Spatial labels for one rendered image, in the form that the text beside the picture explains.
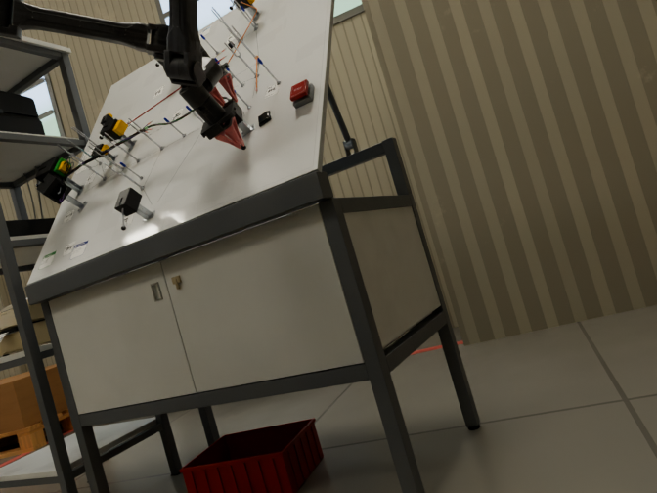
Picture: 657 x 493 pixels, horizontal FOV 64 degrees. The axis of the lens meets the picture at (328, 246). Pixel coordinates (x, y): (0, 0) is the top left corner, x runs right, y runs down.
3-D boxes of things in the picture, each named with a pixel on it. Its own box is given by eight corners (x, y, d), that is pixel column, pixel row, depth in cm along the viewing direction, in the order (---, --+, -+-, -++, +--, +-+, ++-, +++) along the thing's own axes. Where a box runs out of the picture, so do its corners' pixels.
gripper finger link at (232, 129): (231, 148, 143) (207, 122, 137) (251, 134, 140) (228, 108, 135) (229, 161, 137) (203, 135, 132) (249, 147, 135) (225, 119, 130)
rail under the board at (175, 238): (324, 198, 120) (316, 170, 121) (28, 305, 176) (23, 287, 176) (334, 197, 125) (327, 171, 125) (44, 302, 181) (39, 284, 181)
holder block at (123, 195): (136, 244, 150) (108, 226, 143) (146, 210, 157) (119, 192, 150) (147, 240, 148) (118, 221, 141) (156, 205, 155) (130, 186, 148)
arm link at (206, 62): (160, 63, 122) (192, 67, 119) (185, 34, 128) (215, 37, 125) (179, 105, 131) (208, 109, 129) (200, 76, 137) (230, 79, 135)
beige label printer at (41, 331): (29, 348, 184) (16, 294, 185) (-7, 359, 193) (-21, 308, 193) (100, 329, 211) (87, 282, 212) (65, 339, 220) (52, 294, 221)
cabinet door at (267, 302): (362, 363, 124) (316, 203, 125) (195, 393, 150) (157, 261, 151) (367, 360, 126) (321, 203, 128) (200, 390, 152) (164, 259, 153)
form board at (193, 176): (31, 287, 178) (26, 285, 177) (114, 88, 235) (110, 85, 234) (322, 173, 123) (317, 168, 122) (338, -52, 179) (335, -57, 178)
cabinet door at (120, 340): (196, 393, 150) (158, 261, 152) (77, 415, 176) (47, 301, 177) (200, 390, 152) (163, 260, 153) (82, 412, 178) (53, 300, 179)
